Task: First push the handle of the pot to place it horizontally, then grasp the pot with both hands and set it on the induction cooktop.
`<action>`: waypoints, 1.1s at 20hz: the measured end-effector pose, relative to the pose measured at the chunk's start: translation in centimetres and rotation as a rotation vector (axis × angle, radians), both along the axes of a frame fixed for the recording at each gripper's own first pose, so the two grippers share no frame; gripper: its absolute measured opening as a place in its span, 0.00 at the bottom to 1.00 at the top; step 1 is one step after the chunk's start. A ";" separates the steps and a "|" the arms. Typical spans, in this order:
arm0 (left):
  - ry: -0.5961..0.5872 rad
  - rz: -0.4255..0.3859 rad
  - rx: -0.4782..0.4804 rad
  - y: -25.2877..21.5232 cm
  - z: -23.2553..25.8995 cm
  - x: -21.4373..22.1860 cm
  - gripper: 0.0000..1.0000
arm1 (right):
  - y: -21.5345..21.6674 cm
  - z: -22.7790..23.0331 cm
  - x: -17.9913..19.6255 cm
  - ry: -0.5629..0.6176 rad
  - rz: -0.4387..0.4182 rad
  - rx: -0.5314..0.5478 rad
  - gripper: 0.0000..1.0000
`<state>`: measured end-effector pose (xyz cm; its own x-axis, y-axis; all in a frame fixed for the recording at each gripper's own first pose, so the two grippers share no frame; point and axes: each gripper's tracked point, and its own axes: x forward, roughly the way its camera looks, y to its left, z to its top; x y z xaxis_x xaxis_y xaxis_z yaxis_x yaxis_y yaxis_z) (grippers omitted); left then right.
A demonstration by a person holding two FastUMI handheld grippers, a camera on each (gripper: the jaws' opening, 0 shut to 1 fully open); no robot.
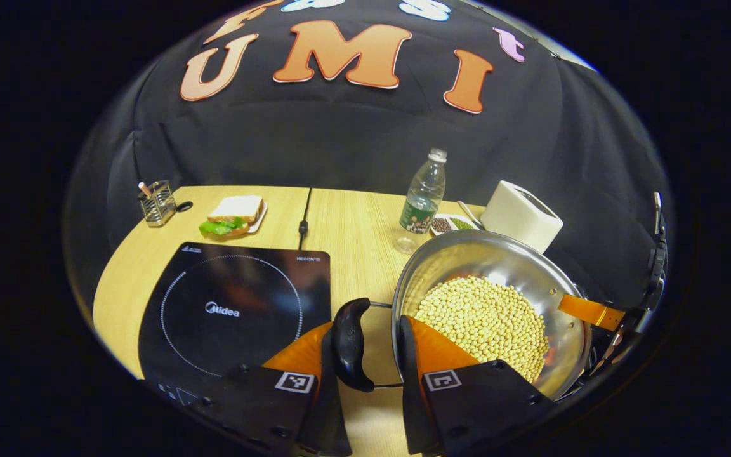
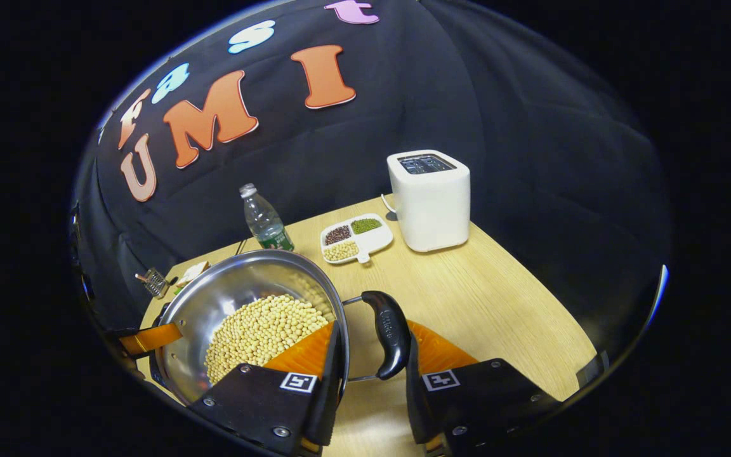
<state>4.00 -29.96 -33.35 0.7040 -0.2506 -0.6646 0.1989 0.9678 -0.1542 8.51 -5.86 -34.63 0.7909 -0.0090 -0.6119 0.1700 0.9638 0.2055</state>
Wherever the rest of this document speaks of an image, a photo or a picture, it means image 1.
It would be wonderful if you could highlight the white toaster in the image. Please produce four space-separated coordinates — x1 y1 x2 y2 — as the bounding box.
480 180 564 255

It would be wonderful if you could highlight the small dish of beans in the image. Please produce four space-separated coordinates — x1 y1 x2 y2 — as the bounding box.
430 214 478 237

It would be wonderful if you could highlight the steel pot with handles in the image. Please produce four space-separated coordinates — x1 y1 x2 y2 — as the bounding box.
331 230 626 402

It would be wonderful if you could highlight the metal mesh utensil holder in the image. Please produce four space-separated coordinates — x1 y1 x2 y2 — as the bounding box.
138 180 178 228

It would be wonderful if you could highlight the clear plastic water bottle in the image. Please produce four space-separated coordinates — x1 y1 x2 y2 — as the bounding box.
394 148 449 255

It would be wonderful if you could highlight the small white plate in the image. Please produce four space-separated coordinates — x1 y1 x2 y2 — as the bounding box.
246 200 269 235

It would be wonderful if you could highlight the sandwich with lettuce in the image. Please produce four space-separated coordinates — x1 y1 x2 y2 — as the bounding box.
199 195 265 239

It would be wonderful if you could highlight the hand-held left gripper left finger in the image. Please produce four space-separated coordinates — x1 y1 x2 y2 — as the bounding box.
188 321 353 457

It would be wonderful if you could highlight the pile of soybeans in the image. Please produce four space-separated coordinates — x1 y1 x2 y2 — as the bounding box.
414 275 551 384

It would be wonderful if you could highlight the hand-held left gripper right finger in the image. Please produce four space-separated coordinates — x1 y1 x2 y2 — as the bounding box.
398 315 558 456

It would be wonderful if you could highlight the black power cable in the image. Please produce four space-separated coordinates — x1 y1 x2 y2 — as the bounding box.
298 187 313 252

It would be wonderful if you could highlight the black backdrop cloth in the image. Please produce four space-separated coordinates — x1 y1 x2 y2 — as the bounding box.
64 0 671 305

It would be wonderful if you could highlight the black induction cooktop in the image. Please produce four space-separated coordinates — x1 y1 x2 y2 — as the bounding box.
138 241 333 407

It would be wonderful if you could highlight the white spoon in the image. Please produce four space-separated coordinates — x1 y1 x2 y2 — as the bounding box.
457 201 484 230

